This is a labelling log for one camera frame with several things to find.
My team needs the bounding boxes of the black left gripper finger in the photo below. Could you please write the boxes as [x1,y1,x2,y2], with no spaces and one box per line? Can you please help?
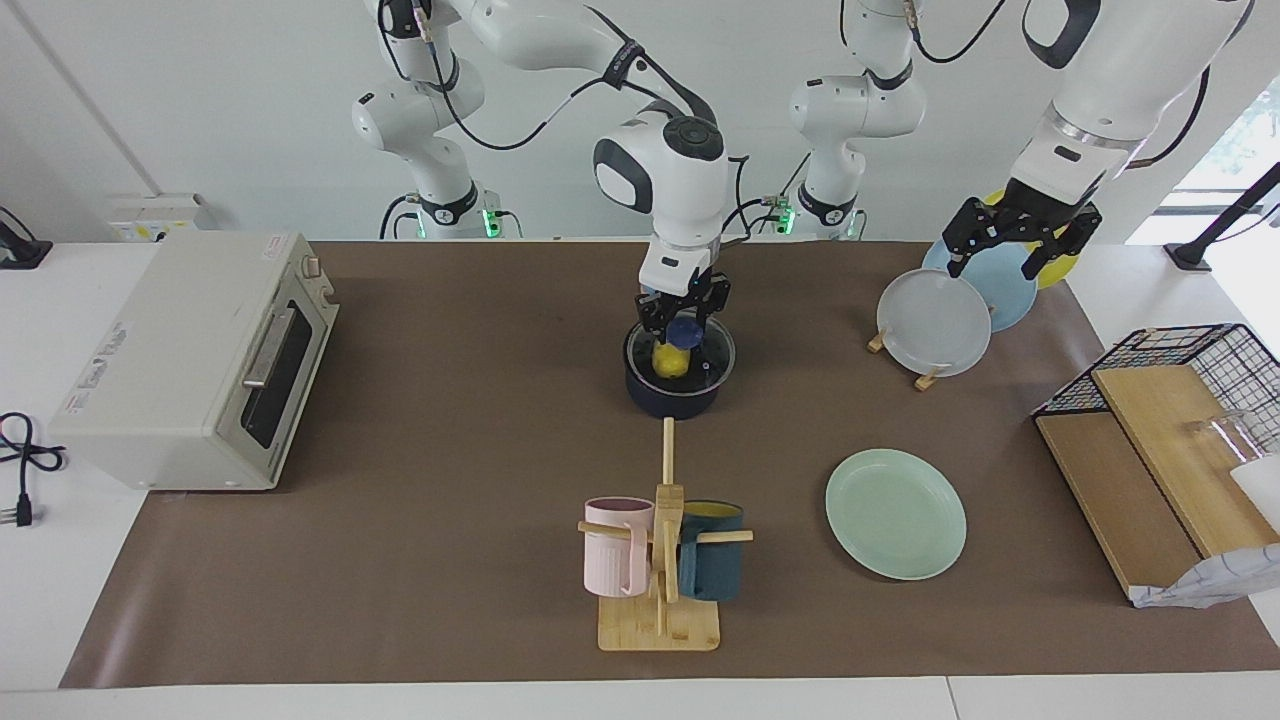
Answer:
[945,226,987,280]
[1020,227,1087,282]

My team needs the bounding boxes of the glass lid blue knob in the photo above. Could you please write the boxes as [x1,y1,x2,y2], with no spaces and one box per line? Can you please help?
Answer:
[622,318,738,393]

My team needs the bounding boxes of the yellow plate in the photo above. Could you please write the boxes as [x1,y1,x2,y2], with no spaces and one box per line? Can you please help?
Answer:
[983,188,1085,291]

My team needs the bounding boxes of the light blue plate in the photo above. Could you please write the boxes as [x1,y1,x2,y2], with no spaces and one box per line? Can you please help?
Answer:
[922,238,1039,333]

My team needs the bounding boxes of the grey plate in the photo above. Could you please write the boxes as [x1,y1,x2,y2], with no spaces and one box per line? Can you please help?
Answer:
[877,268,993,378]

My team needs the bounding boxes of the wooden plate rack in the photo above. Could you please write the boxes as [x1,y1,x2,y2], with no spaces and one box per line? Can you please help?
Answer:
[867,325,946,393]

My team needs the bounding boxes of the light green plate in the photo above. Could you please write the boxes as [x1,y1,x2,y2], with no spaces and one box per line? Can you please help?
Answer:
[825,448,968,582]

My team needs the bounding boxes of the light wooden shelf board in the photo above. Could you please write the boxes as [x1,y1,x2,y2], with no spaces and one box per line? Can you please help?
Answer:
[1090,363,1280,559]

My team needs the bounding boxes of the pink mug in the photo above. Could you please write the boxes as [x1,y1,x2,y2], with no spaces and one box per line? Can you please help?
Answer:
[584,497,656,598]

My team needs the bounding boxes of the dark wooden shelf board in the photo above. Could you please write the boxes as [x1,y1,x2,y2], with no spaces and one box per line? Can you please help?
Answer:
[1035,412,1206,599]

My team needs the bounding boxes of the clear glass cup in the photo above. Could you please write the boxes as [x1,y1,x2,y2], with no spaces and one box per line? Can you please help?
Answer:
[1185,410,1276,471]

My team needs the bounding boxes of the dark blue mug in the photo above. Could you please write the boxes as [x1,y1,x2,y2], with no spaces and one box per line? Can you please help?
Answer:
[678,500,746,602]

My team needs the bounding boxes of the wooden mug tree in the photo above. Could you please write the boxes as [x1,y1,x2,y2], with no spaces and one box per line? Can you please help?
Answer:
[578,418,754,653]

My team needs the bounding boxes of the brown table mat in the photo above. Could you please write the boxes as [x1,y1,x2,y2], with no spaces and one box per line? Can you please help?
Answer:
[58,240,1280,689]

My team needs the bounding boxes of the white plastic container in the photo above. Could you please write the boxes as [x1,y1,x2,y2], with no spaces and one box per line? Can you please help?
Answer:
[1230,455,1280,533]

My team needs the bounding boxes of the white checked cloth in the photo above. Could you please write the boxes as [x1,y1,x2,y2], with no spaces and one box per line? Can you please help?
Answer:
[1130,545,1280,609]

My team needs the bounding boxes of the beige toaster oven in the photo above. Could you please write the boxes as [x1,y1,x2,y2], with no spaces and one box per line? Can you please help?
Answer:
[48,232,341,493]

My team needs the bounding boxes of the black table clamp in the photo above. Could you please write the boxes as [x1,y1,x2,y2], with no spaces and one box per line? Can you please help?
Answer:
[0,205,53,271]

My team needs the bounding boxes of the black pot purple handle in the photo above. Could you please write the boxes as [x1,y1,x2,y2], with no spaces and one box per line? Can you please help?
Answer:
[622,318,738,421]

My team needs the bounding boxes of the black wire basket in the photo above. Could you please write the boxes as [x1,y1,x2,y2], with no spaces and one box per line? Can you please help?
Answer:
[1032,323,1280,461]

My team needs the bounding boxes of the black camera stand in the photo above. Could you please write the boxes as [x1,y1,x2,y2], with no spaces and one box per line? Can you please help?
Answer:
[1165,160,1280,273]

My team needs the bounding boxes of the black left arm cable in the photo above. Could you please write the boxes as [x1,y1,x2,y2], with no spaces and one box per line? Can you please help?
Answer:
[900,0,1213,169]

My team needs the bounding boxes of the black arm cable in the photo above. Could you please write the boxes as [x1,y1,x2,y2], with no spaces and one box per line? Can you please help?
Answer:
[900,0,1213,169]
[395,0,751,246]

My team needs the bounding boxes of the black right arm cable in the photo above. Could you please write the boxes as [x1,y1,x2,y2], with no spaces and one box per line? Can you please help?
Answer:
[395,0,751,246]

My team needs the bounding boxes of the white wall socket box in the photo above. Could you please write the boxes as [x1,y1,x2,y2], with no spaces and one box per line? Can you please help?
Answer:
[108,193,216,243]

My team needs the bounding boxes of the black power cable plug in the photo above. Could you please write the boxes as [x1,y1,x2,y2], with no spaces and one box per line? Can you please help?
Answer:
[0,412,66,528]

